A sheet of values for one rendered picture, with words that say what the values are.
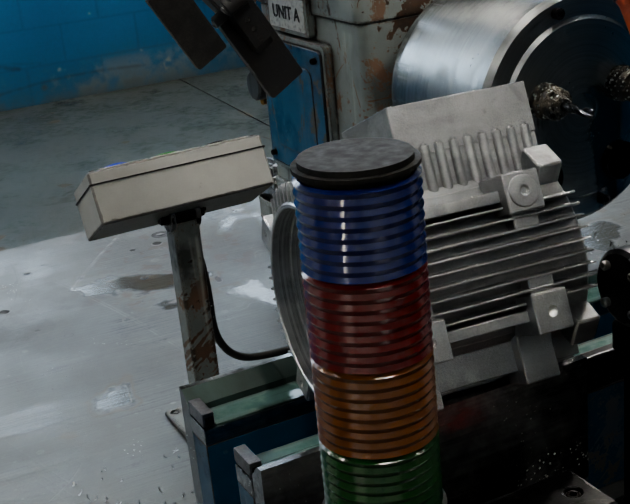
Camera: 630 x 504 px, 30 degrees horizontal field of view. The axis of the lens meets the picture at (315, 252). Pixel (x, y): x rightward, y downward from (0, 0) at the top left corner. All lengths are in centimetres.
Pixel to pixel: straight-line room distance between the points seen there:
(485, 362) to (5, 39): 564
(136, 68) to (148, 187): 553
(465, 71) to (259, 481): 55
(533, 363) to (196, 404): 27
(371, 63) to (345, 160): 86
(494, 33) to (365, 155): 71
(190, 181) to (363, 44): 37
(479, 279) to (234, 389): 24
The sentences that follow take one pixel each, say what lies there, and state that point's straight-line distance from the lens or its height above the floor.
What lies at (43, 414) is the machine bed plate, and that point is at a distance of 128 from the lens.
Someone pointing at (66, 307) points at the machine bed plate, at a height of 80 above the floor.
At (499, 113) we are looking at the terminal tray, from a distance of 93.
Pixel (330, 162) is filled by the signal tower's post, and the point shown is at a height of 122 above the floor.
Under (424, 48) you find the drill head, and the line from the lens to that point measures 132.
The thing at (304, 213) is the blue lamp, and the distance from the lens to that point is 53.
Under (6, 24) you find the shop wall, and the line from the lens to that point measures 642.
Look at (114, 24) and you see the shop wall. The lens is 654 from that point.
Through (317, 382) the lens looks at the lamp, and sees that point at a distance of 57.
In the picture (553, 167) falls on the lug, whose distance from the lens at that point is 92.
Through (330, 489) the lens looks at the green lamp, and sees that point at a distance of 60.
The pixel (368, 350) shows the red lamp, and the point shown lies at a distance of 54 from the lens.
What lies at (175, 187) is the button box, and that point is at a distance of 109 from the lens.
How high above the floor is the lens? 137
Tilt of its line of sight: 21 degrees down
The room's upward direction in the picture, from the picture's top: 6 degrees counter-clockwise
